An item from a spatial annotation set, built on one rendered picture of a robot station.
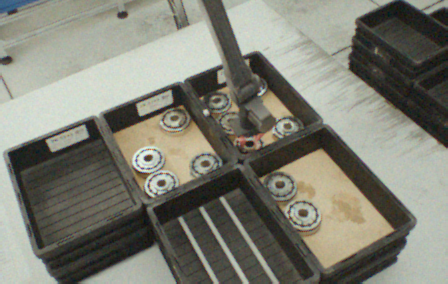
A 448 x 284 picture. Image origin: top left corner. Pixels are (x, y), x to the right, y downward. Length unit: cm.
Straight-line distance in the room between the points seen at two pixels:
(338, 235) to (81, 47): 243
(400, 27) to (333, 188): 134
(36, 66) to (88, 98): 141
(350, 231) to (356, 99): 66
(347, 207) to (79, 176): 82
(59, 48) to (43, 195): 199
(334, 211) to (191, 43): 105
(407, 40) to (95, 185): 168
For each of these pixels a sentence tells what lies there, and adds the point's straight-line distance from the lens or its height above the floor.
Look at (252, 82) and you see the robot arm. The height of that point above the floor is 115.
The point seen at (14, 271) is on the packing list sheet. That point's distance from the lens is 165.
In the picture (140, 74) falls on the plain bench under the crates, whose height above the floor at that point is 70.
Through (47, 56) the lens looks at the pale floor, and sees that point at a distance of 344.
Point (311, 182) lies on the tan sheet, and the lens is 150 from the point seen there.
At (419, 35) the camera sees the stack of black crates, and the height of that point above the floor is 49.
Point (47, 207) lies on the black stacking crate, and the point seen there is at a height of 83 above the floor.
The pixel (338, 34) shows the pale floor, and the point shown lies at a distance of 336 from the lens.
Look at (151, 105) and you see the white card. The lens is 165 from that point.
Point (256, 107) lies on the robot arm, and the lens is 134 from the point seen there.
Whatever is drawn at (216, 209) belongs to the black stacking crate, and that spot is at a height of 83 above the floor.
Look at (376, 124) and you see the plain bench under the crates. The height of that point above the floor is 70.
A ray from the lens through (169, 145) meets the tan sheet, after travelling 160.
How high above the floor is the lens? 206
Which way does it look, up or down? 50 degrees down
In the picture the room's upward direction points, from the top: 4 degrees counter-clockwise
